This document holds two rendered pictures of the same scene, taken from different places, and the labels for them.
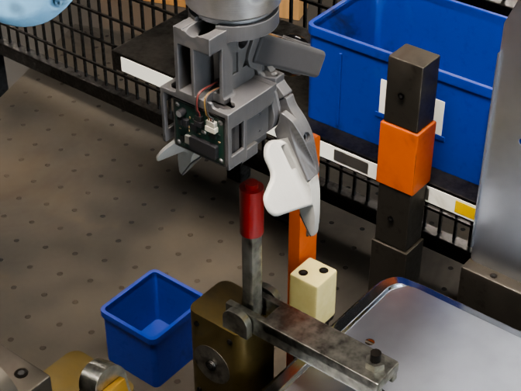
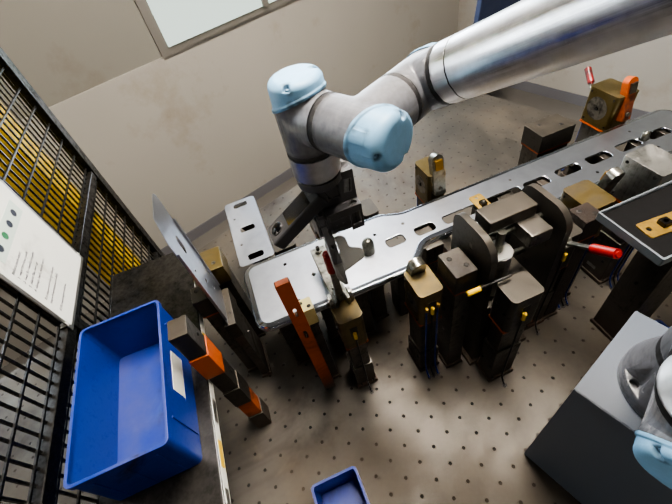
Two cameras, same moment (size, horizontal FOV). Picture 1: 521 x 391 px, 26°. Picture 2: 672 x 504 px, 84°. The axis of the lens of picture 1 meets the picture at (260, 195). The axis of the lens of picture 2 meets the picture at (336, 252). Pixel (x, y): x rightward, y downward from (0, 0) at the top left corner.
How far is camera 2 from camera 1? 121 cm
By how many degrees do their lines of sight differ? 88
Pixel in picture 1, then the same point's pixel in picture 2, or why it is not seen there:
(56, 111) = not seen: outside the picture
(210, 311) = (354, 309)
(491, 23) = (80, 393)
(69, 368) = (425, 289)
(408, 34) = (95, 463)
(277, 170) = not seen: hidden behind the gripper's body
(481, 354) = (268, 280)
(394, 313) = (279, 309)
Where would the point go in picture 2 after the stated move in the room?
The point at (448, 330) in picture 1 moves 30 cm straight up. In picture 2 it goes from (269, 294) to (222, 206)
